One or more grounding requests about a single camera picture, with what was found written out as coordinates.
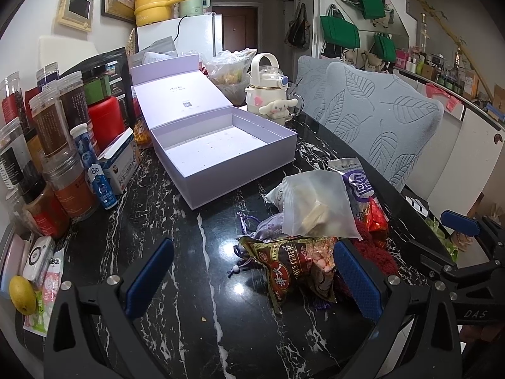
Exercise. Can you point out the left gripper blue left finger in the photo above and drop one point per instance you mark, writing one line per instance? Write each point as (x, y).
(143, 277)

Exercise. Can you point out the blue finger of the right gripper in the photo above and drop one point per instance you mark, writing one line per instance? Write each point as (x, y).
(459, 223)

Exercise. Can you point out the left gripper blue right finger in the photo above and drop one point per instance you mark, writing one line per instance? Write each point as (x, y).
(362, 279)

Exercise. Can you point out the red fuzzy soft item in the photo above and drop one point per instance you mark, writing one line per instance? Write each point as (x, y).
(374, 250)

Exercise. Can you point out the colourful foil snack bag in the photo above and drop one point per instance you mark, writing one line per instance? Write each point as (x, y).
(294, 261)

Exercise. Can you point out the silver purple snack packet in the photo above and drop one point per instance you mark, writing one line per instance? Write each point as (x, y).
(354, 176)

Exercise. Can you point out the translucent snack pouch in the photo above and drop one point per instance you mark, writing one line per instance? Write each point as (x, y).
(316, 204)

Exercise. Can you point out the lavender drawstring sachet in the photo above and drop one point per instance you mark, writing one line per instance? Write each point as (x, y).
(266, 230)

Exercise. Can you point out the red foil packet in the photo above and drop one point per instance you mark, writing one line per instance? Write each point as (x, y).
(373, 217)

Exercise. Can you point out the yellow lemon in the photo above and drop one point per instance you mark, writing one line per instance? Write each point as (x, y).
(22, 295)

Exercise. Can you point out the grey leaf-pattern cushion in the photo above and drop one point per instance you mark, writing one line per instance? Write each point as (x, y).
(384, 119)

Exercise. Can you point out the white blue medicine box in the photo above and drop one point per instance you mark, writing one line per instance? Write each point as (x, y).
(120, 160)

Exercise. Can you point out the orange-content clear jar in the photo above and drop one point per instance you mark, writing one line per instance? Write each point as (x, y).
(66, 175)

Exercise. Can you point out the brown-label clear jar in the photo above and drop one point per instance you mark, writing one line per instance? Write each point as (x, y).
(49, 121)

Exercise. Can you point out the lavender open gift box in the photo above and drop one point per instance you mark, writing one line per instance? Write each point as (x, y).
(207, 146)

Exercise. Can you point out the blue tablet tube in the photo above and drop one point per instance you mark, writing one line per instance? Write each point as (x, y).
(94, 172)

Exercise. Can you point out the red canister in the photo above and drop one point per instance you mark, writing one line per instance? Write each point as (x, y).
(107, 121)

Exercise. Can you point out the green-label dark jar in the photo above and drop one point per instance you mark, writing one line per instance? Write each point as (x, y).
(97, 90)

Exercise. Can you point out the cream kettle-shaped water bottle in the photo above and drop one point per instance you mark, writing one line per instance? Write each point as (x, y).
(267, 93)

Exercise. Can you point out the green tote bag left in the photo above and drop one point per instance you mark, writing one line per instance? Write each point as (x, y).
(338, 31)

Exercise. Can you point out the green tote bag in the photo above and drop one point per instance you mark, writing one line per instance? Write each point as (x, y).
(338, 31)
(372, 9)

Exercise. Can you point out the black printed standing pouch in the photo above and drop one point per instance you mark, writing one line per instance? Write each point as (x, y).
(114, 64)

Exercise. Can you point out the green tote bag upper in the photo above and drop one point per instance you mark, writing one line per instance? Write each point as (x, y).
(372, 9)

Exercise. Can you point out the clear plastic food bag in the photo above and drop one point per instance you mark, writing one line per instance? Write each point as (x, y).
(229, 72)

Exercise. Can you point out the white refrigerator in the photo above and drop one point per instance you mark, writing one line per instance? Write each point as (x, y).
(200, 33)

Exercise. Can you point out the brown door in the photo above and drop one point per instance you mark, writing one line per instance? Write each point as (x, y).
(240, 25)

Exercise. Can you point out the yellow pot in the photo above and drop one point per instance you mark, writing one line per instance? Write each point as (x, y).
(147, 12)

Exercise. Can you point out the wall intercom panel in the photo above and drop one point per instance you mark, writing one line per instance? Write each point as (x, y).
(76, 14)

